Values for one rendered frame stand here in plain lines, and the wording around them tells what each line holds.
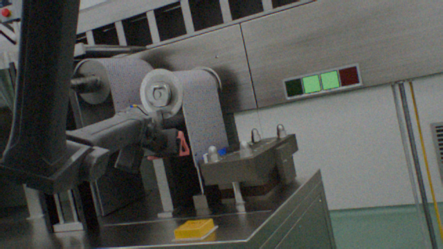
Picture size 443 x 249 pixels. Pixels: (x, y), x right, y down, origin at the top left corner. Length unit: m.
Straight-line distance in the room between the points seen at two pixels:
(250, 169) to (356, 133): 2.72
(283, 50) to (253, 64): 0.12
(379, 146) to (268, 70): 2.44
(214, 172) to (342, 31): 0.60
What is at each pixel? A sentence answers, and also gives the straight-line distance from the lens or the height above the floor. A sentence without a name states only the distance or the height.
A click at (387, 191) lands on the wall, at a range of 3.96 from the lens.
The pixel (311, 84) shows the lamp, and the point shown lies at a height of 1.19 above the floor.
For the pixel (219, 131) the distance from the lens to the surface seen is 1.48.
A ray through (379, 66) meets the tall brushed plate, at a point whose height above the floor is 1.19.
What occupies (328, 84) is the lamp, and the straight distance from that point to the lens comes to 1.48.
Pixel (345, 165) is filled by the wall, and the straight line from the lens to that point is 3.95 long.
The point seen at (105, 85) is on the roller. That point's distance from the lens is 1.47.
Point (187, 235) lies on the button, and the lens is 1.07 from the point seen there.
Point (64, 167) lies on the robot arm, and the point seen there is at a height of 1.16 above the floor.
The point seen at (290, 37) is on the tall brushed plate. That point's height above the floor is 1.35.
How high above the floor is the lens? 1.20
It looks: 3 degrees down
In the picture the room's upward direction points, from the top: 12 degrees counter-clockwise
